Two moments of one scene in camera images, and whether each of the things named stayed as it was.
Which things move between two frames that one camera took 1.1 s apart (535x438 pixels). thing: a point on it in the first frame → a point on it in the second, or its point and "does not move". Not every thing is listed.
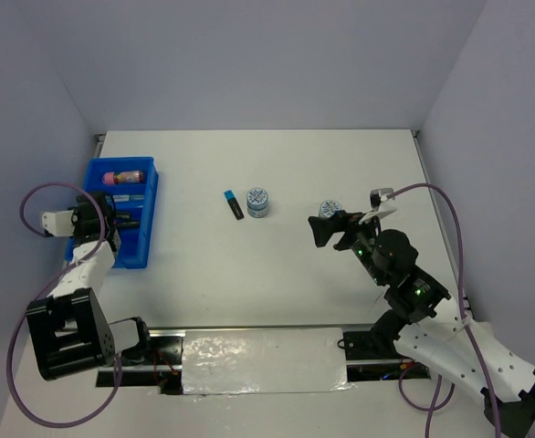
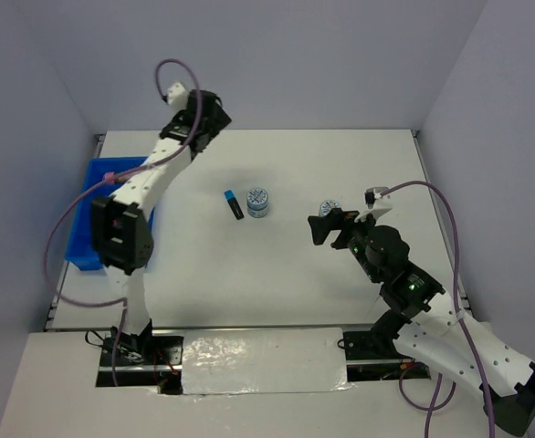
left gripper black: x=77 y=219 → x=219 y=121
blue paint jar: x=329 y=207 does not move
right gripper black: x=347 y=222 does not move
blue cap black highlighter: x=234 y=203 does not move
